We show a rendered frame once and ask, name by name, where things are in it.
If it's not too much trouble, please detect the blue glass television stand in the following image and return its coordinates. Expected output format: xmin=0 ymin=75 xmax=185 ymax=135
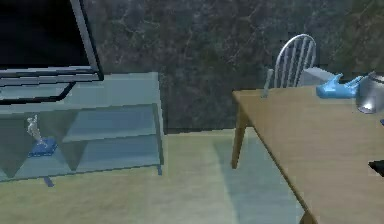
xmin=0 ymin=71 xmax=165 ymax=188

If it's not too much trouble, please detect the white spindle-back chair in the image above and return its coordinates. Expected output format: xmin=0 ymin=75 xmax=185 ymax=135
xmin=273 ymin=33 xmax=336 ymax=89

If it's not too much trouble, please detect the brown wooden table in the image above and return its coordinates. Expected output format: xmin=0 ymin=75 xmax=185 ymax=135
xmin=231 ymin=84 xmax=384 ymax=224

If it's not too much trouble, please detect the silver statuette on blue base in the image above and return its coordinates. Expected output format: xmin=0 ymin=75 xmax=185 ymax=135
xmin=26 ymin=114 xmax=59 ymax=158

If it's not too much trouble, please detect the black television set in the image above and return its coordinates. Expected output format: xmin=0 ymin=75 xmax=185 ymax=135
xmin=0 ymin=0 xmax=105 ymax=105

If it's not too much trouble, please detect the silver metal kettle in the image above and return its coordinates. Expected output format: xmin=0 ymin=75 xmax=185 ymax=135
xmin=355 ymin=70 xmax=384 ymax=115

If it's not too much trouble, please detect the small black object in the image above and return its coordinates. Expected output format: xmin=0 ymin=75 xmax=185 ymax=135
xmin=367 ymin=159 xmax=384 ymax=177

